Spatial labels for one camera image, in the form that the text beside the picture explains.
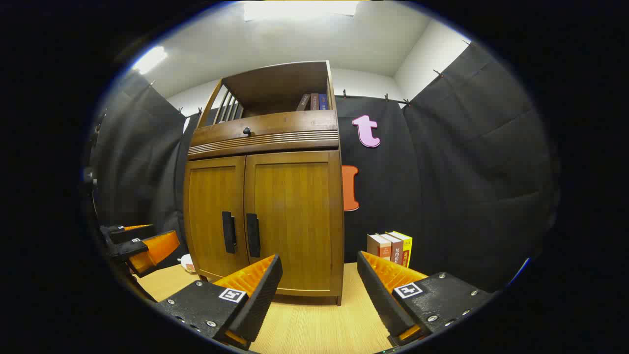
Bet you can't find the brown-spined book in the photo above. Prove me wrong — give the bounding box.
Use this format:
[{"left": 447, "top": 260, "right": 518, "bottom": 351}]
[{"left": 381, "top": 233, "right": 403, "bottom": 265}]

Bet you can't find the wooden cabinet door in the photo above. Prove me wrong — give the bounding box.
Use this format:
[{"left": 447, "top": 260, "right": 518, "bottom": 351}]
[
  {"left": 184, "top": 156, "right": 250, "bottom": 282},
  {"left": 244, "top": 151, "right": 336, "bottom": 297}
]

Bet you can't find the black backdrop cloth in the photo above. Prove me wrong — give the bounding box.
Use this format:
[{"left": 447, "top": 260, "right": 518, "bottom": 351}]
[{"left": 86, "top": 42, "right": 561, "bottom": 295}]

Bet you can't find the wooden double-door shoe cabinet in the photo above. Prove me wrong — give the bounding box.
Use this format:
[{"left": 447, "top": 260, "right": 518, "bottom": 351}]
[{"left": 183, "top": 60, "right": 344, "bottom": 306}]

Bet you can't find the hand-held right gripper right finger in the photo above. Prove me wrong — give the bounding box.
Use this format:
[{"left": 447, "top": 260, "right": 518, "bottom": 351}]
[{"left": 357, "top": 250, "right": 494, "bottom": 347}]

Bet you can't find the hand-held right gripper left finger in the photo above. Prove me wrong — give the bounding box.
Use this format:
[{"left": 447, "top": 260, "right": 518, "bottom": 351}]
[{"left": 156, "top": 253, "right": 284, "bottom": 351}]

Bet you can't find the ceiling light panel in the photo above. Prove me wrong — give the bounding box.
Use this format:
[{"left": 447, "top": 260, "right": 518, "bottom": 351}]
[{"left": 133, "top": 47, "right": 168, "bottom": 74}]

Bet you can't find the yellow book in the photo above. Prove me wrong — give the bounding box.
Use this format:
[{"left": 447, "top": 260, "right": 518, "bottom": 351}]
[{"left": 388, "top": 231, "right": 413, "bottom": 268}]

